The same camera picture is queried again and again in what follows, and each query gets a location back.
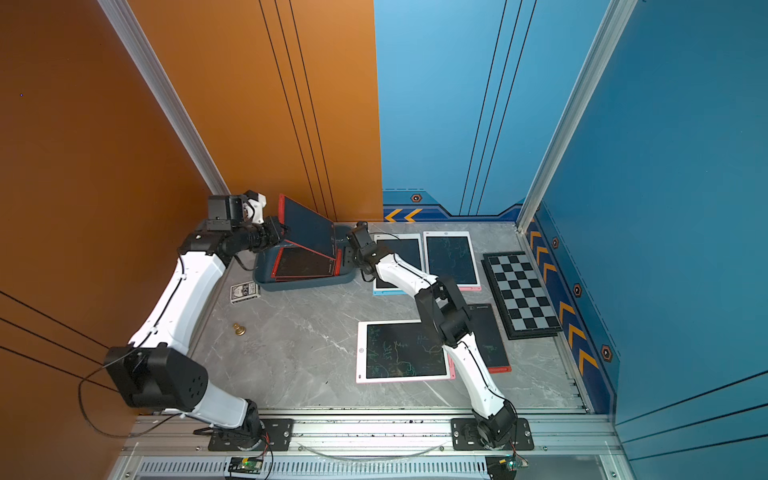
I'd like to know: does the right green circuit board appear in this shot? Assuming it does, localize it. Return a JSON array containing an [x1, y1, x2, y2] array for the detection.
[[485, 455, 529, 480]]

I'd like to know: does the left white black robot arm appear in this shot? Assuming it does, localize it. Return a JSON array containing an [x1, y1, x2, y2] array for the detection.
[[104, 190, 285, 450]]

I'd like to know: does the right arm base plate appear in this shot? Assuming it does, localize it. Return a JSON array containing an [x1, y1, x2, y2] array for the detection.
[[450, 418, 535, 451]]

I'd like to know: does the light blue writing tablet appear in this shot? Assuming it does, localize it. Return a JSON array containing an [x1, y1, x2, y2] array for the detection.
[[372, 232, 424, 296]]

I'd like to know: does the green circuit board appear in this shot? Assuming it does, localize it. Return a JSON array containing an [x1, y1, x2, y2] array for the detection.
[[227, 457, 266, 479], [485, 455, 529, 480]]

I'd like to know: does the pink writing tablet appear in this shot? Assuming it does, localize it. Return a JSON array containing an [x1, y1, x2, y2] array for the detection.
[[355, 320, 456, 384], [423, 231, 482, 292]]

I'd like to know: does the aluminium corner post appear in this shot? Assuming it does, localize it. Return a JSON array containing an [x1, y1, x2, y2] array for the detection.
[[516, 0, 638, 234], [98, 0, 230, 195]]

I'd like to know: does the left green circuit board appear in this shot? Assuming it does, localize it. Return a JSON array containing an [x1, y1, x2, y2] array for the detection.
[[227, 457, 266, 479]]

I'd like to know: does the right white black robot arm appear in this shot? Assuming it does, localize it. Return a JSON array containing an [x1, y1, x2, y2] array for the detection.
[[346, 221, 518, 449]]

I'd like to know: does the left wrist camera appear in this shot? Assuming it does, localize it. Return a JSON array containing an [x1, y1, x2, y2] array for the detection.
[[243, 190, 267, 224]]

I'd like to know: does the teal storage box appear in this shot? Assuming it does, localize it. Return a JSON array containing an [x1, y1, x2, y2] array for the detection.
[[252, 223, 357, 291]]

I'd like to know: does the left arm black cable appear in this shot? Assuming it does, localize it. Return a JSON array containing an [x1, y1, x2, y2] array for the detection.
[[76, 344, 181, 439]]

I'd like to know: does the red writing tablet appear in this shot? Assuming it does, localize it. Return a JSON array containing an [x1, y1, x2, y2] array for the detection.
[[278, 194, 336, 258], [271, 243, 342, 281], [468, 304, 512, 374]]

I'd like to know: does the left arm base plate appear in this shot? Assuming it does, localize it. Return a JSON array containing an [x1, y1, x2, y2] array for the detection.
[[208, 418, 294, 453]]

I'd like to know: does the left aluminium corner post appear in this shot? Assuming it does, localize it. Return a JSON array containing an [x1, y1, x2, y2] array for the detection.
[[98, 0, 230, 195]]

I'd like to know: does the right aluminium corner post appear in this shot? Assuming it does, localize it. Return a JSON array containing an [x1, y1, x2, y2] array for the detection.
[[516, 0, 638, 234]]

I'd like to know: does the aluminium front rail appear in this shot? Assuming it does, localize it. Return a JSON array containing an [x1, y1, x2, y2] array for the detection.
[[108, 408, 634, 479]]

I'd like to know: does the black grey chessboard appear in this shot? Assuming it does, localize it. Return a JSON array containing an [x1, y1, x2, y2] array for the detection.
[[481, 252, 562, 340]]

